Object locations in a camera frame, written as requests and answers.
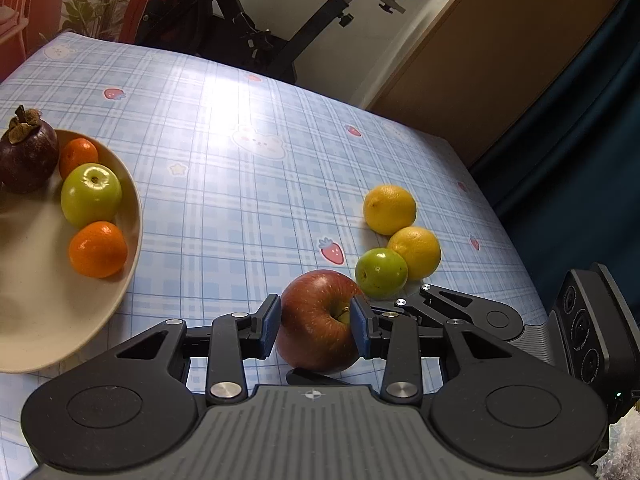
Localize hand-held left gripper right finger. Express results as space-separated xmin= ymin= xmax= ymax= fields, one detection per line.
xmin=349 ymin=295 xmax=521 ymax=403

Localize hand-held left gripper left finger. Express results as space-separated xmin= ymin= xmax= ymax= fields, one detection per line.
xmin=116 ymin=294 xmax=282 ymax=405

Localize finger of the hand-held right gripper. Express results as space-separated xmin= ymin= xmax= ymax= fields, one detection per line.
xmin=286 ymin=367 xmax=353 ymax=387
xmin=394 ymin=283 xmax=524 ymax=341

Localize red apple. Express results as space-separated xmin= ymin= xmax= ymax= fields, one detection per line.
xmin=276 ymin=269 xmax=368 ymax=374

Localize tangerine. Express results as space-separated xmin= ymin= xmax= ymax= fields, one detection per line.
xmin=68 ymin=221 xmax=128 ymax=279
xmin=59 ymin=138 xmax=100 ymax=180

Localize green apple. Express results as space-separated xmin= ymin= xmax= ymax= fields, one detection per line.
xmin=355 ymin=248 xmax=409 ymax=297
xmin=61 ymin=163 xmax=123 ymax=228

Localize beige plate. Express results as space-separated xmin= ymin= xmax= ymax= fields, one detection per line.
xmin=0 ymin=129 xmax=144 ymax=374

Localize dark purple mangosteen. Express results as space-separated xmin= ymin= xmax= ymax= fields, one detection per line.
xmin=0 ymin=105 xmax=60 ymax=195

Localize yellow lemon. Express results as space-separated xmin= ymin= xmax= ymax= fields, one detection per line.
xmin=363 ymin=185 xmax=417 ymax=236
xmin=387 ymin=226 xmax=442 ymax=281

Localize blue plaid printed tablecloth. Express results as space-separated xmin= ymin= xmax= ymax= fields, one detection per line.
xmin=0 ymin=31 xmax=551 ymax=480

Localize dark blue curtain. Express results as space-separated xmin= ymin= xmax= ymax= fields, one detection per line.
xmin=470 ymin=0 xmax=640 ymax=311

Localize brown wooden door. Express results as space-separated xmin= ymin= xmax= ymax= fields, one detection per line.
xmin=367 ymin=0 xmax=632 ymax=168

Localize black exercise bike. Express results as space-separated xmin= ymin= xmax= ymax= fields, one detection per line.
xmin=135 ymin=0 xmax=422 ymax=86

